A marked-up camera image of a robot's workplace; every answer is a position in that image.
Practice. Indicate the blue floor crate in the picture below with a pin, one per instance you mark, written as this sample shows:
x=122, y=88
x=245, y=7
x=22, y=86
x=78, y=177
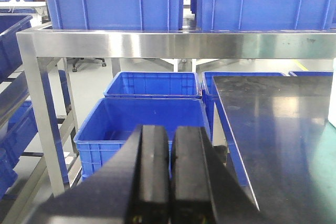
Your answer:
x=132, y=84
x=209, y=93
x=112, y=120

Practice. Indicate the stainless steel table shelf frame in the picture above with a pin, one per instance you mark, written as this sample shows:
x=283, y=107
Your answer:
x=41, y=47

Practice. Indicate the blue floor crate right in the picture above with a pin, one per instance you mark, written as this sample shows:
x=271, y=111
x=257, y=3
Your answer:
x=209, y=93

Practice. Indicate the blue floor crate near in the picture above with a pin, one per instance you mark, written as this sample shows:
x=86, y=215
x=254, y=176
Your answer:
x=112, y=120

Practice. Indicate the blue bin on left rack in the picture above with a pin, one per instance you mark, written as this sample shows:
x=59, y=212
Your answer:
x=10, y=53

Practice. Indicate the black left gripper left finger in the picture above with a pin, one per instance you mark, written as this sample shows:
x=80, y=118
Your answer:
x=131, y=187

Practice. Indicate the blue crate on shelf left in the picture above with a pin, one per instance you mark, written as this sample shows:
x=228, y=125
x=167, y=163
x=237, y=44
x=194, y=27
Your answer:
x=151, y=15

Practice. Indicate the blue crate on shelf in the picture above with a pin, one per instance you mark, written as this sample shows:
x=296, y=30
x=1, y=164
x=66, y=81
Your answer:
x=151, y=15
x=235, y=15

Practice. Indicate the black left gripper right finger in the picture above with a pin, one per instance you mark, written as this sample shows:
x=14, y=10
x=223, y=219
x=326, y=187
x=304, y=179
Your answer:
x=203, y=191

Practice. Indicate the blue floor crate far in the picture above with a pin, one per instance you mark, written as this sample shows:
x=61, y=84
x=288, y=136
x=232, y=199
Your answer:
x=132, y=84

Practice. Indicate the blue crate on shelf right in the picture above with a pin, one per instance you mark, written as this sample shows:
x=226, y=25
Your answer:
x=235, y=15

